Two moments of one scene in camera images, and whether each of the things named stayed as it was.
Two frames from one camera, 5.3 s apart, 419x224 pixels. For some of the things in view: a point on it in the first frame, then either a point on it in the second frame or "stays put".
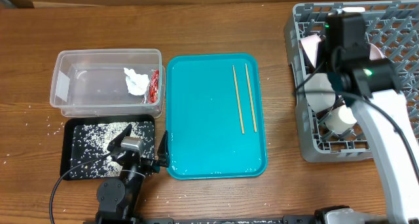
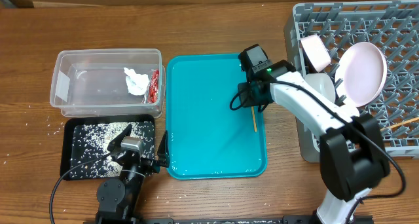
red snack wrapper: [154, 86] stays put
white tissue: [137, 83] stays put
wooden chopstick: [238, 99] to [395, 125]
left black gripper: [163, 157] stays put
